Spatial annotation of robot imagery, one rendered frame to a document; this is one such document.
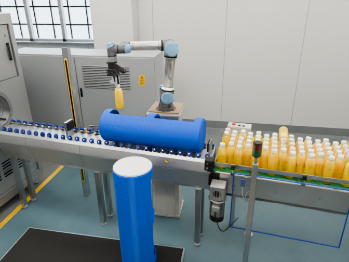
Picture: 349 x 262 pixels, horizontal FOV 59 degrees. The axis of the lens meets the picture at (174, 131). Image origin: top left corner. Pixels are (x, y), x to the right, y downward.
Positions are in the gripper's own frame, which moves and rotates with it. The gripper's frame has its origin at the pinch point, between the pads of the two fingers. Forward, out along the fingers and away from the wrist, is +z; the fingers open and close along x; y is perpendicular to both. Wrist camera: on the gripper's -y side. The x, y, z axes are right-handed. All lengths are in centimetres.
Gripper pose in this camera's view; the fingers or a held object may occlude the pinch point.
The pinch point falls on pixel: (117, 84)
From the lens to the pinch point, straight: 271.5
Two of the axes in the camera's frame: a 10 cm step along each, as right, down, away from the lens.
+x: -3.0, 3.9, -8.7
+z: 0.4, 9.2, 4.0
